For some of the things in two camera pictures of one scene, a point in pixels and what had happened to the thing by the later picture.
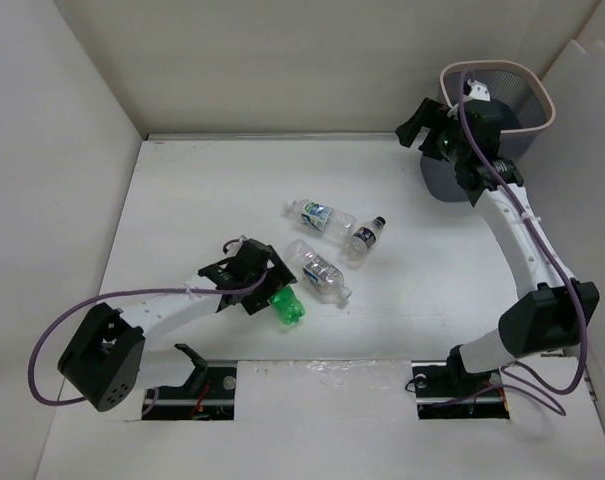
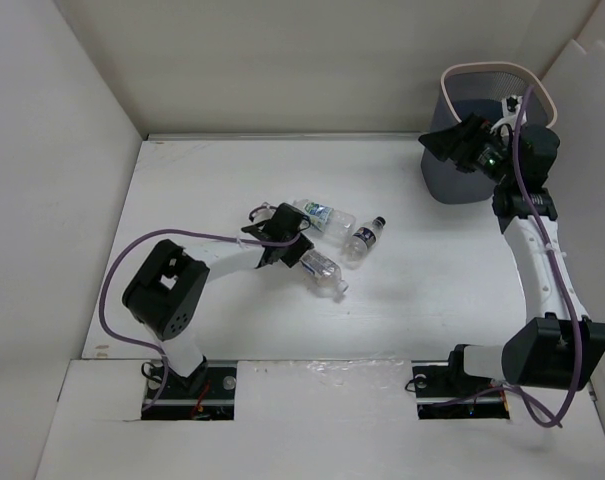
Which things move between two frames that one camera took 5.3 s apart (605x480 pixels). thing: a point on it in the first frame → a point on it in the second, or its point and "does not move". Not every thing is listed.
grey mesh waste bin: (524, 87) does not move
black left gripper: (276, 278) → (297, 252)
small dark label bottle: (363, 237) does not move
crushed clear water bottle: (321, 276) does not move
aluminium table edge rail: (269, 137) does not move
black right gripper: (431, 114) → (460, 142)
